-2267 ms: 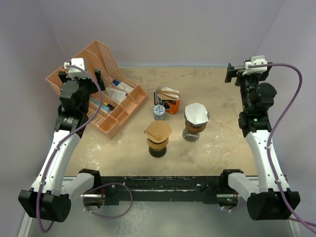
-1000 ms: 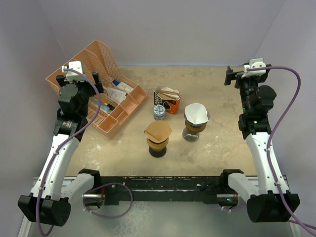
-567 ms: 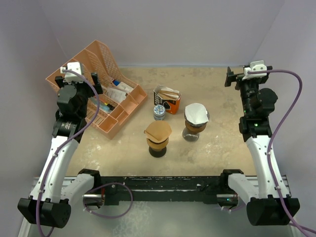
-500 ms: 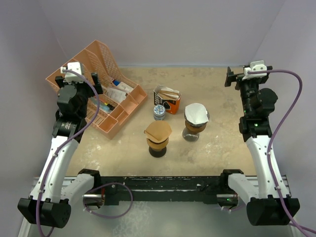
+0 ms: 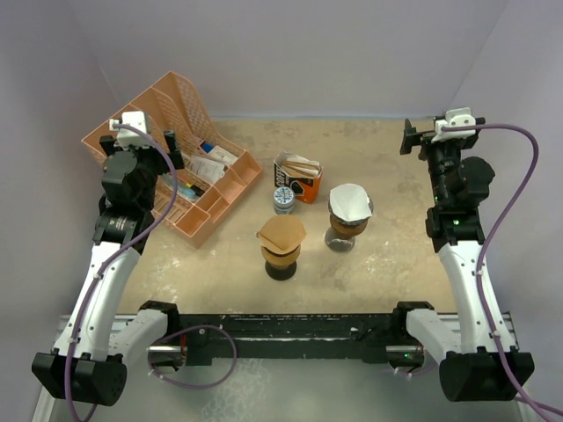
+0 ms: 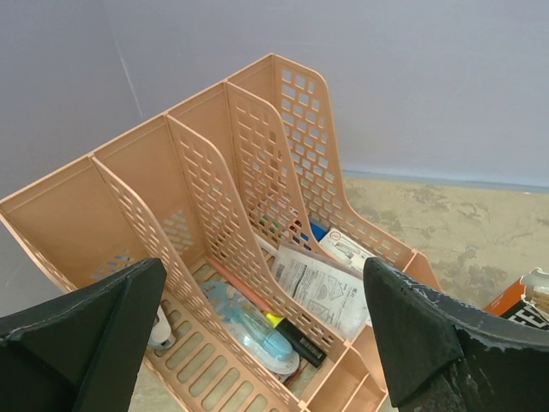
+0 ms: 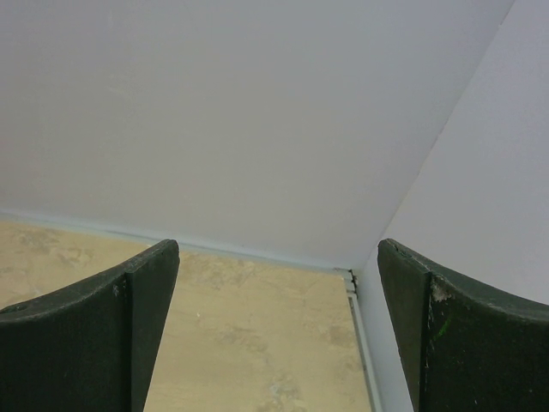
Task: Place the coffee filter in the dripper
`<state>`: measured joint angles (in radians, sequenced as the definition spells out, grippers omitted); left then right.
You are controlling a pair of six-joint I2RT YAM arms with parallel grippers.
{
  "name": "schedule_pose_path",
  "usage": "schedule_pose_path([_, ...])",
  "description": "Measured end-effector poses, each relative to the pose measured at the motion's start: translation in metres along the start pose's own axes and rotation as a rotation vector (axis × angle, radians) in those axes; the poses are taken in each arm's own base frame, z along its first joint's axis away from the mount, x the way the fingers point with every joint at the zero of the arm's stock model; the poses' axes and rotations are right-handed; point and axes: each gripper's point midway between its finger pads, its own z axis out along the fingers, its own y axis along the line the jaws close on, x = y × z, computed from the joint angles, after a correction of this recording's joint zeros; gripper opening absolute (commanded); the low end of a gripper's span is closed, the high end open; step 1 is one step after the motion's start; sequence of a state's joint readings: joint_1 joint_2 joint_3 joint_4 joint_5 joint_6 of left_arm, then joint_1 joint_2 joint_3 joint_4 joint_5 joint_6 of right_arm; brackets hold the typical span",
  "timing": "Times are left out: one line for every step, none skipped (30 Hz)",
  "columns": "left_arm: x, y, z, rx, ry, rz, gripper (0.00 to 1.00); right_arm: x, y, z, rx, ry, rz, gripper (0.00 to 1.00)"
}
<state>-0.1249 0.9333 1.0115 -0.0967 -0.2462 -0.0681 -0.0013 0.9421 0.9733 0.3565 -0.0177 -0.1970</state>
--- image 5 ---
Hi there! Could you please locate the white paper coffee filter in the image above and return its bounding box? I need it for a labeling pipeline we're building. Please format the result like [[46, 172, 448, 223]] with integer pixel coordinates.
[[329, 184, 373, 223]]

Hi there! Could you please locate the dark wooden dripper ring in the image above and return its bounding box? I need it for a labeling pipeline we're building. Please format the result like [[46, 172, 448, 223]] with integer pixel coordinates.
[[329, 217, 369, 238]]

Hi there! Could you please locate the clear glass carafe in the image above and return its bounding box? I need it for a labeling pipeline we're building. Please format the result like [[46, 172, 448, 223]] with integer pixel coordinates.
[[324, 228, 355, 253]]

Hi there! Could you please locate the brown paper coffee filter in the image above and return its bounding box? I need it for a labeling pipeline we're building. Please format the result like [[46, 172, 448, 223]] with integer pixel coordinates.
[[256, 215, 306, 255]]

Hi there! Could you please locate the light wooden dripper ring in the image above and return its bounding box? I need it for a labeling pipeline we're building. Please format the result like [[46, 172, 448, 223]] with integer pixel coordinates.
[[260, 245, 303, 267]]

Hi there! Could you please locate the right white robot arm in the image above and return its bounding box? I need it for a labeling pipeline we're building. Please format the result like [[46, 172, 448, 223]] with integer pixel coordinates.
[[391, 116, 535, 402]]

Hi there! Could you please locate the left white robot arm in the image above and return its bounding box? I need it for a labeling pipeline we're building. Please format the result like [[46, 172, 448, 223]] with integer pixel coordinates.
[[32, 130, 184, 406]]

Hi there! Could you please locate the orange coffee filter box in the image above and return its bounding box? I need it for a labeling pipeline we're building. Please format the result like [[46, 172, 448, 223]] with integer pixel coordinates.
[[274, 151, 323, 204]]

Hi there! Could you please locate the pink plastic desk organizer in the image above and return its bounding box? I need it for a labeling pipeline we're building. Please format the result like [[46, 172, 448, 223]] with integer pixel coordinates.
[[82, 72, 262, 248]]

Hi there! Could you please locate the small blue white jar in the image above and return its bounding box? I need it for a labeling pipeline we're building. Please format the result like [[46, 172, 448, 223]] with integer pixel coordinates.
[[273, 186, 296, 215]]

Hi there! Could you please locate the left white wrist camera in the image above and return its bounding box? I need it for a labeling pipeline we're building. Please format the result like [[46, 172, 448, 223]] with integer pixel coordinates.
[[108, 111, 152, 149]]

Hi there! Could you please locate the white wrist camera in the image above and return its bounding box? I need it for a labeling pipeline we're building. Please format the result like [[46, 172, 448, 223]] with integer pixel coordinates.
[[108, 111, 152, 149], [431, 107, 477, 143]]

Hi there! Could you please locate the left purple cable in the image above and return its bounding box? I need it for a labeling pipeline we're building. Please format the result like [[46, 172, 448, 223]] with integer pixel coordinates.
[[63, 123, 238, 422]]

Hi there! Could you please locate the purple cable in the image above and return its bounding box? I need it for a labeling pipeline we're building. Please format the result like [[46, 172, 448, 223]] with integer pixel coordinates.
[[63, 123, 238, 422], [393, 124, 563, 417]]

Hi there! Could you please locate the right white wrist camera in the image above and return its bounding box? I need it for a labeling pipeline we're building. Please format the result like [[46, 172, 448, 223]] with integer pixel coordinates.
[[431, 107, 477, 143]]

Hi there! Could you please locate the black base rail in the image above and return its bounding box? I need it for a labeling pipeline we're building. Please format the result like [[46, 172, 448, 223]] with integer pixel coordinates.
[[150, 313, 425, 368]]

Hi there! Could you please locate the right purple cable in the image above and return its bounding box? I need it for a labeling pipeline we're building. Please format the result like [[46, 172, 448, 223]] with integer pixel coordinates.
[[393, 124, 563, 417]]

